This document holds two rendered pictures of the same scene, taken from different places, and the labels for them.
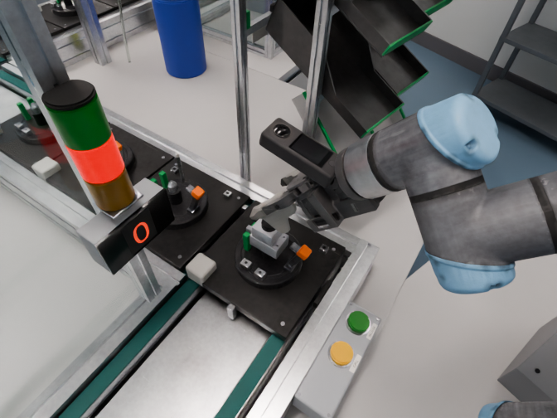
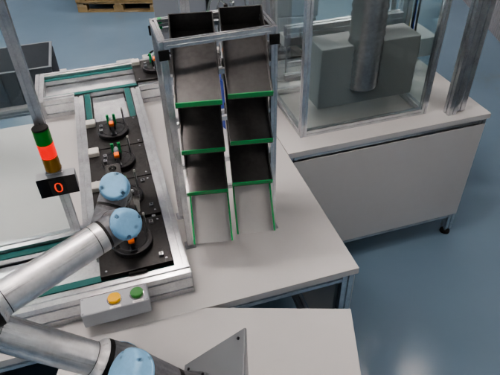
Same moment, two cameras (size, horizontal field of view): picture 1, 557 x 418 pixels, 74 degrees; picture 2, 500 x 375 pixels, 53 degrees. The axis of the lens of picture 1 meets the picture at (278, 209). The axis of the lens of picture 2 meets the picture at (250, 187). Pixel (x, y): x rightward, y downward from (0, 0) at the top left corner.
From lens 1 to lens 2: 1.28 m
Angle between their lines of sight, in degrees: 32
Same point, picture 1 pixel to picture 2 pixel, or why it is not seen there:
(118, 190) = (49, 165)
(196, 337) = not seen: hidden behind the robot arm
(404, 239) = (236, 288)
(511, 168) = not seen: outside the picture
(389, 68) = (250, 167)
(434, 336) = (185, 341)
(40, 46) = (36, 112)
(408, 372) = (152, 344)
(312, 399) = (84, 305)
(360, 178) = not seen: hidden behind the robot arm
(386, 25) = (201, 141)
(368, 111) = (205, 184)
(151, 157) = (140, 168)
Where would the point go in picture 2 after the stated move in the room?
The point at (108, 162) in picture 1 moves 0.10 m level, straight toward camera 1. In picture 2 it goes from (45, 153) to (29, 173)
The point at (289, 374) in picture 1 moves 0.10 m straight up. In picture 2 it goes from (88, 292) to (80, 271)
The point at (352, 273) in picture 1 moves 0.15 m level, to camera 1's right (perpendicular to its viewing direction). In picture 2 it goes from (164, 274) to (196, 298)
